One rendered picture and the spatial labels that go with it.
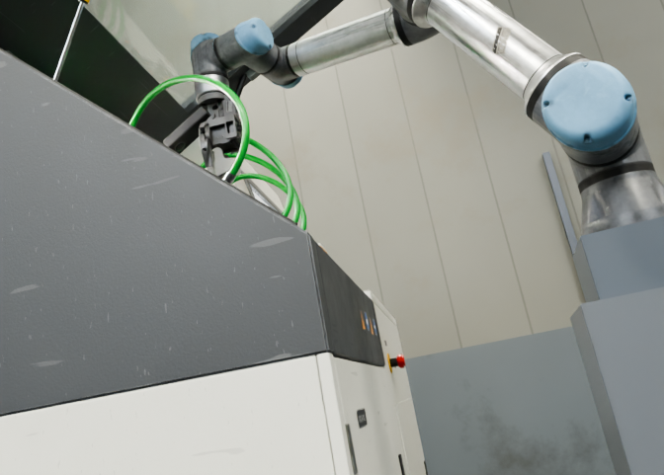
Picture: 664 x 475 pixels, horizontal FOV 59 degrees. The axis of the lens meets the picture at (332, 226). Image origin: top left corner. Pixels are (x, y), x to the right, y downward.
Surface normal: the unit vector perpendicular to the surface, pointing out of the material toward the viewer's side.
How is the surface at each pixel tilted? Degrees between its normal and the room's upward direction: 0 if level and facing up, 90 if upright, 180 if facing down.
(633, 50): 90
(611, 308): 90
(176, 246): 90
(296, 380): 90
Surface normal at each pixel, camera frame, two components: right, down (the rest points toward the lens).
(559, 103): -0.43, -0.07
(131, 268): -0.19, -0.26
